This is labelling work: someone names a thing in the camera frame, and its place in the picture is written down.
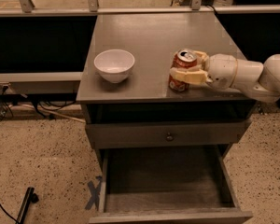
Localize black floor cable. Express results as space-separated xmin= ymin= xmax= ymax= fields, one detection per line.
xmin=0 ymin=195 xmax=19 ymax=224

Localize white ceramic bowl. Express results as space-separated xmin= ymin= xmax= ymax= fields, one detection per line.
xmin=93 ymin=49 xmax=135 ymax=83

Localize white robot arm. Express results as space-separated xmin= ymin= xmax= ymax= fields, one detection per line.
xmin=169 ymin=49 xmax=280 ymax=103

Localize open grey middle drawer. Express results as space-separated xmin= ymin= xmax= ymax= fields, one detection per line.
xmin=90 ymin=146 xmax=253 ymax=224

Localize black bar on floor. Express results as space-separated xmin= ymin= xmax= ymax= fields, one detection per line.
xmin=16 ymin=187 xmax=39 ymax=224

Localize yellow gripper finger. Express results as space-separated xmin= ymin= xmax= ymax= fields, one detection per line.
xmin=170 ymin=66 xmax=208 ymax=85
xmin=194 ymin=50 xmax=209 ymax=66

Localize metal railing frame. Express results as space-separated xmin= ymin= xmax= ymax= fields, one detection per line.
xmin=0 ymin=0 xmax=280 ymax=95

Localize red coke can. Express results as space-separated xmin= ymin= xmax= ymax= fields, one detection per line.
xmin=168 ymin=49 xmax=198 ymax=92

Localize closed grey top drawer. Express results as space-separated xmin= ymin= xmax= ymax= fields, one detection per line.
xmin=86 ymin=119 xmax=251 ymax=149

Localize black cables under railing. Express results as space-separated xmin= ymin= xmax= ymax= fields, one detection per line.
xmin=0 ymin=84 xmax=77 ymax=121

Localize grey wooden drawer cabinet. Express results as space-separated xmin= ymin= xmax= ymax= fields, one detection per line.
xmin=77 ymin=12 xmax=256 ymax=224

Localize round metal drawer knob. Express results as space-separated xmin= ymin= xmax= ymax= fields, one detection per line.
xmin=165 ymin=133 xmax=174 ymax=142

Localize blue tape cross mark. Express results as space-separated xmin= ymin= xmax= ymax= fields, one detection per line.
xmin=85 ymin=175 xmax=103 ymax=210

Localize white rounded gripper body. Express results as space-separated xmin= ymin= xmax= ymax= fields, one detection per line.
xmin=206 ymin=54 xmax=237 ymax=90

